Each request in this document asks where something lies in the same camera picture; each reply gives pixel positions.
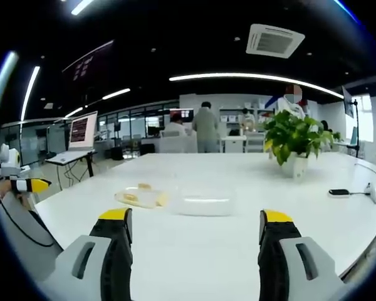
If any black tripod stand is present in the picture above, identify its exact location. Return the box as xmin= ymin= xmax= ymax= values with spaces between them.
xmin=346 ymin=98 xmax=367 ymax=158

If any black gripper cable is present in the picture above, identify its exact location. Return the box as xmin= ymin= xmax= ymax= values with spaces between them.
xmin=0 ymin=164 xmax=56 ymax=248

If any green potted plant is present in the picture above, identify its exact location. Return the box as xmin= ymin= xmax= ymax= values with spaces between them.
xmin=262 ymin=109 xmax=335 ymax=166

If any clear plastic container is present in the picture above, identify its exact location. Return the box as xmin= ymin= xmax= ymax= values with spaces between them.
xmin=174 ymin=185 xmax=236 ymax=218

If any white plant pot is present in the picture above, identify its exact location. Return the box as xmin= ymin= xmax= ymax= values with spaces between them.
xmin=281 ymin=152 xmax=310 ymax=179

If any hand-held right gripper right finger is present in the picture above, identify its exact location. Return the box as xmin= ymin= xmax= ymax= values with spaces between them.
xmin=258 ymin=209 xmax=349 ymax=301

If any long curved ceiling light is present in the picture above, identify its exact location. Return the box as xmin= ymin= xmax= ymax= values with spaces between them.
xmin=169 ymin=72 xmax=345 ymax=100

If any desktop monitor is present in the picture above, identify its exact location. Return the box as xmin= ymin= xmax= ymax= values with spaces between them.
xmin=169 ymin=108 xmax=196 ymax=124

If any white ceiling air conditioner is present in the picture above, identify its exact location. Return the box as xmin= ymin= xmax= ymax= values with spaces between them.
xmin=245 ymin=23 xmax=306 ymax=60

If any monitor on black stand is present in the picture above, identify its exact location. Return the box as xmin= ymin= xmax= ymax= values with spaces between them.
xmin=341 ymin=85 xmax=355 ymax=119

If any white charger plug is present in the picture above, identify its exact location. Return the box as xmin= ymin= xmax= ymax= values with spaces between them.
xmin=364 ymin=182 xmax=376 ymax=204

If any clear plastic bag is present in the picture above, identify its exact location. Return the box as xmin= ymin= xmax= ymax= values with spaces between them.
xmin=113 ymin=186 xmax=170 ymax=208

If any ceiling light strip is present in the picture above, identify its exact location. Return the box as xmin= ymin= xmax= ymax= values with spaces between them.
xmin=19 ymin=65 xmax=41 ymax=122
xmin=102 ymin=88 xmax=132 ymax=101

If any open laptop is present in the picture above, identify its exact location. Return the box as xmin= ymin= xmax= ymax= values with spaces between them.
xmin=46 ymin=110 xmax=99 ymax=166

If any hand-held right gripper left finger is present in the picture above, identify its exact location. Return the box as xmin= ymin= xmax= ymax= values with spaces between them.
xmin=41 ymin=207 xmax=134 ymax=301

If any person's left hand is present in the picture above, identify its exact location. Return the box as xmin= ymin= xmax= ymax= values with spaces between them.
xmin=0 ymin=181 xmax=33 ymax=209

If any small laptop stand table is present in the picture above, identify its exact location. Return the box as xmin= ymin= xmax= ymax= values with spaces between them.
xmin=45 ymin=150 xmax=98 ymax=191

